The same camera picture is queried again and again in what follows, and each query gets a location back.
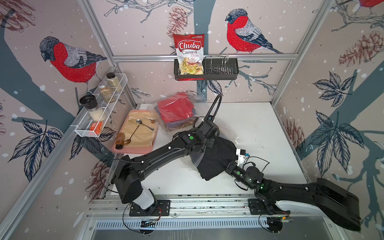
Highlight spice jar rear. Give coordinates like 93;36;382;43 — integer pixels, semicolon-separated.
106;73;123;92

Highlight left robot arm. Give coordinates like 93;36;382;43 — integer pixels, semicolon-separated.
111;120;220;211

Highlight spice jar middle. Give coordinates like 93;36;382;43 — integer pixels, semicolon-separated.
98;82;116;103

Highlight clear plastic vacuum bag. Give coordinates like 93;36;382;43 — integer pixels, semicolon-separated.
152;91;238;181

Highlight black trousers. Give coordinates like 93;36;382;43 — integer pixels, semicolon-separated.
197;138;238;181

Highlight black lid spice jar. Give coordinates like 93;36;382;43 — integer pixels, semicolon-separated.
79;95;107;122

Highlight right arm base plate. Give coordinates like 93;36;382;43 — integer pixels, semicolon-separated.
248;199;281;215

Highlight small orange box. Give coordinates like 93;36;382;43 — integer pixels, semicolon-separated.
89;122;103;135

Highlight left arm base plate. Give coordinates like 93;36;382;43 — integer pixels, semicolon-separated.
129;200;171;217

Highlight red folded garment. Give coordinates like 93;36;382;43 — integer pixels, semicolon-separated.
157;93;195;124

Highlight brown spoon on tray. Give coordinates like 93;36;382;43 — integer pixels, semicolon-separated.
124;126;140;145

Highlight black wire basket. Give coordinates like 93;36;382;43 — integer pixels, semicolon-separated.
174;57;239;81

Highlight amber bottle on tray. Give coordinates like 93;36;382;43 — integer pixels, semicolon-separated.
115;133;126;150

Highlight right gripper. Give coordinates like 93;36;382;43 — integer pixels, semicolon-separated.
218;158;255;192

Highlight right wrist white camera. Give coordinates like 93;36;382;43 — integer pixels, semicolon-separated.
236;149;247;166

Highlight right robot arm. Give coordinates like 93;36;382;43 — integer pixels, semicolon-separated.
220;159;361;232

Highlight pink tray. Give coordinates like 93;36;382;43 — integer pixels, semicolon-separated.
112;110;159;155

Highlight Chuba cassava chips bag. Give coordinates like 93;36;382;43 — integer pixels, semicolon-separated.
173;34;205;75

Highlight white wire shelf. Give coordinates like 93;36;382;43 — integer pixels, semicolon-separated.
75;73;128;139

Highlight metal spoon on tray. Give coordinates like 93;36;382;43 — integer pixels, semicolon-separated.
136;119;155;131

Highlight tan cloth on tray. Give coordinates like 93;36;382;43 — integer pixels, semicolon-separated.
121;110;158;148

